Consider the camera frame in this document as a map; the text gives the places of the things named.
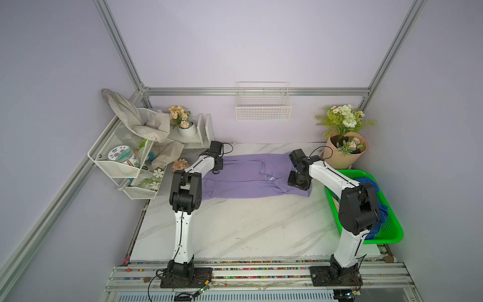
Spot small white pot peach flowers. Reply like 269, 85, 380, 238
169, 105, 197, 137

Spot white wire wall basket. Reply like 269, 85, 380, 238
235, 81, 292, 122

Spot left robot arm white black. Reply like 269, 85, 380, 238
160, 141, 224, 288

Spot green plastic laundry basket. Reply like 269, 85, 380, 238
323, 170, 404, 244

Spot green white artificial flowers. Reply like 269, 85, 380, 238
315, 104, 376, 156

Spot round floral tin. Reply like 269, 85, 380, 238
108, 145, 133, 163

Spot purple t-shirt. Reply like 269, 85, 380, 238
202, 153, 311, 201

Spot floral printed packet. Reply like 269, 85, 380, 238
133, 168, 165, 191

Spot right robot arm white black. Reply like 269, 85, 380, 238
288, 149, 380, 288

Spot white tiered wire rack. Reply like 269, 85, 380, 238
88, 118, 163, 200

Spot blue t-shirt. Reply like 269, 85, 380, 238
356, 177, 389, 240

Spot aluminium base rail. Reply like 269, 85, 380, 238
105, 259, 415, 292

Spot white small shelf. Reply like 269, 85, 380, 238
168, 113, 215, 149

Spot cream ribbed pot pink flowers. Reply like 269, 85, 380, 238
172, 159, 189, 172

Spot large terracotta flower pot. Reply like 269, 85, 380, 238
322, 132, 368, 169

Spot beige cloth on rack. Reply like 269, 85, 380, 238
151, 142, 184, 170

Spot grey cloth bag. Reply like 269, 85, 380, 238
101, 89, 171, 143

